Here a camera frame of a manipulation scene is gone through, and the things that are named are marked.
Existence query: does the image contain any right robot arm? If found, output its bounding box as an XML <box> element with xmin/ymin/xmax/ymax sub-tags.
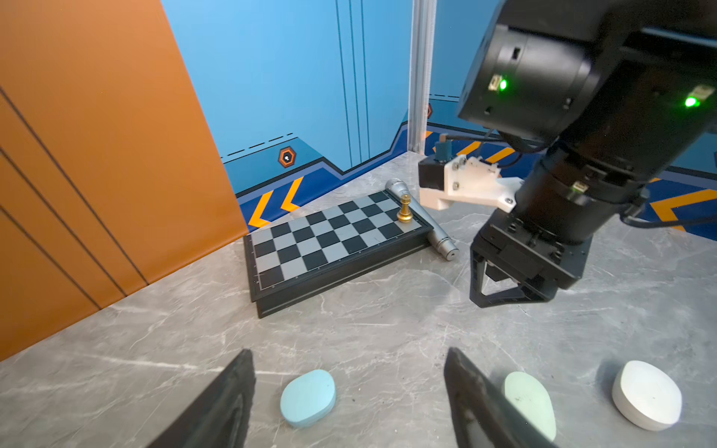
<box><xmin>457</xmin><ymin>1</ymin><xmax>716</xmax><ymax>308</ymax></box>

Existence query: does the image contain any white earbud case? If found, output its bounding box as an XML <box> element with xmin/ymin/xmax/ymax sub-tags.
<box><xmin>502</xmin><ymin>371</ymin><xmax>558</xmax><ymax>442</ymax></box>
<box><xmin>612</xmin><ymin>360</ymin><xmax>683</xmax><ymax>431</ymax></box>

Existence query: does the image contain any gold chess piece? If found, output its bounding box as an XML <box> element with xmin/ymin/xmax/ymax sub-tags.
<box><xmin>397</xmin><ymin>193</ymin><xmax>413</xmax><ymax>223</ymax></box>

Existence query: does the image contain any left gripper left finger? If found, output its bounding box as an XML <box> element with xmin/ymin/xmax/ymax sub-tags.
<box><xmin>150</xmin><ymin>349</ymin><xmax>256</xmax><ymax>448</ymax></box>

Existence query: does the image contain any black white chessboard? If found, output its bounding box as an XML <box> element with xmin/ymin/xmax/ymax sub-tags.
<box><xmin>244</xmin><ymin>190</ymin><xmax>433</xmax><ymax>318</ymax></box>

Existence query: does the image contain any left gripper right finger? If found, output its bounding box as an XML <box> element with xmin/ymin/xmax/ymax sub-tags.
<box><xmin>444</xmin><ymin>347</ymin><xmax>554</xmax><ymax>448</ymax></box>

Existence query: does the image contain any light blue earbud case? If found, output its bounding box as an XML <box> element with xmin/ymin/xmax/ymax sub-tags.
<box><xmin>280</xmin><ymin>370</ymin><xmax>337</xmax><ymax>429</ymax></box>

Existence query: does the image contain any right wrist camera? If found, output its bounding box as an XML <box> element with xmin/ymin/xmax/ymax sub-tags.
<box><xmin>418</xmin><ymin>134</ymin><xmax>524</xmax><ymax>213</ymax></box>

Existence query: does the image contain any right aluminium corner post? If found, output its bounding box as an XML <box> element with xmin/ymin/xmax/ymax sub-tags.
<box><xmin>407</xmin><ymin>0</ymin><xmax>438</xmax><ymax>154</ymax></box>

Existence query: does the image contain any white earbud case front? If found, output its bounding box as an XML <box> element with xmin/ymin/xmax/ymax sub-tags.
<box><xmin>612</xmin><ymin>360</ymin><xmax>683</xmax><ymax>431</ymax></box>

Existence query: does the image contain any grey microphone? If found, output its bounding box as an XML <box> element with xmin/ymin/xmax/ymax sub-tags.
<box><xmin>385</xmin><ymin>177</ymin><xmax>460</xmax><ymax>262</ymax></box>

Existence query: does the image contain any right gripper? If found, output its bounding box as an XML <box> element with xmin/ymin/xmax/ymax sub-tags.
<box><xmin>469</xmin><ymin>209</ymin><xmax>592</xmax><ymax>308</ymax></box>

